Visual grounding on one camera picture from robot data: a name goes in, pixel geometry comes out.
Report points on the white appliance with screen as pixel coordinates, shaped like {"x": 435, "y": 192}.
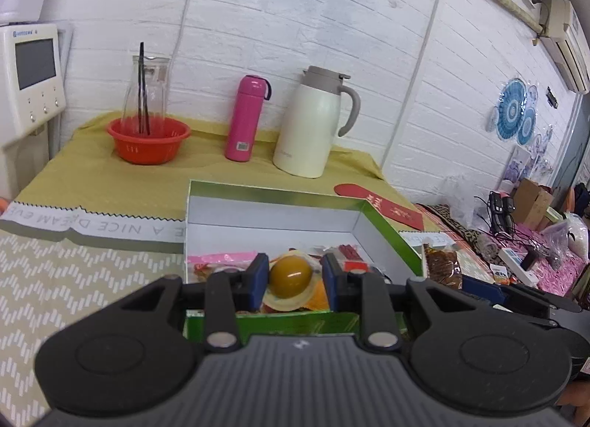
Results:
{"x": 27, "y": 86}

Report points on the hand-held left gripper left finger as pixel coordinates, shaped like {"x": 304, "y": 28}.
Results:
{"x": 259, "y": 282}

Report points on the white thermal jug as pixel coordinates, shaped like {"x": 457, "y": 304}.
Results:
{"x": 306, "y": 132}

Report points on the pink floral cloth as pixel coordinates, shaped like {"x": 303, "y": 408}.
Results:
{"x": 557, "y": 275}

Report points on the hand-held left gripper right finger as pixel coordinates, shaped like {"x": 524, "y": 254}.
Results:
{"x": 332, "y": 282}

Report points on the yellow tablecloth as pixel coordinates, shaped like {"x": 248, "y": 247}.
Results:
{"x": 115, "y": 187}

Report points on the wall pictures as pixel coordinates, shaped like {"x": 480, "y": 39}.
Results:
{"x": 518, "y": 164}

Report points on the red envelope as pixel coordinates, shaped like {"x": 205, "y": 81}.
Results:
{"x": 387, "y": 205}

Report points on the orange plastic basket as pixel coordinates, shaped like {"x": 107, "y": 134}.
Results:
{"x": 147, "y": 143}

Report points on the pink thermos bottle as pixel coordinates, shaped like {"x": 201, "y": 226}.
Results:
{"x": 244, "y": 118}

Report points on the green cardboard box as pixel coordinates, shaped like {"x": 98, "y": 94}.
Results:
{"x": 276, "y": 224}

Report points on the yellow jelly cup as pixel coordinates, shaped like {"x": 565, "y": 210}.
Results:
{"x": 288, "y": 277}

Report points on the black sticks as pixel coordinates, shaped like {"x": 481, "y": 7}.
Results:
{"x": 144, "y": 86}

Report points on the brown cardboard box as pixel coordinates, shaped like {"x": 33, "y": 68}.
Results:
{"x": 532, "y": 203}

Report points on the white plastic bag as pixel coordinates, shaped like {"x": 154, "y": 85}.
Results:
{"x": 574, "y": 233}

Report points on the clear glass carafe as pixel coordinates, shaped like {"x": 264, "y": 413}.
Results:
{"x": 156, "y": 86}

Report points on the white air conditioner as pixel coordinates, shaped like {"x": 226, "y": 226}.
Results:
{"x": 564, "y": 44}

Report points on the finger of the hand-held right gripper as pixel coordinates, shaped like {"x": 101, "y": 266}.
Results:
{"x": 481, "y": 288}
{"x": 530, "y": 318}

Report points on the white power strip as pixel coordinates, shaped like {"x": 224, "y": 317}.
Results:
{"x": 516, "y": 265}

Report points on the clear plastic bag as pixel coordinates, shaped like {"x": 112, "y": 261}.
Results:
{"x": 454, "y": 199}

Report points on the brown snack packet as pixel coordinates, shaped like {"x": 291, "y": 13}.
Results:
{"x": 442, "y": 265}

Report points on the leopard print cloth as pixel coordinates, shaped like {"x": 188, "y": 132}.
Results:
{"x": 456, "y": 226}

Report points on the pink snack packet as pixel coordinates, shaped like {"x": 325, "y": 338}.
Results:
{"x": 216, "y": 261}

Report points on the red snack packet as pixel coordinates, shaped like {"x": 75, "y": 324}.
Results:
{"x": 352, "y": 257}

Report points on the blue round wall decorations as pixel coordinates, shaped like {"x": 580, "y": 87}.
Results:
{"x": 511, "y": 109}

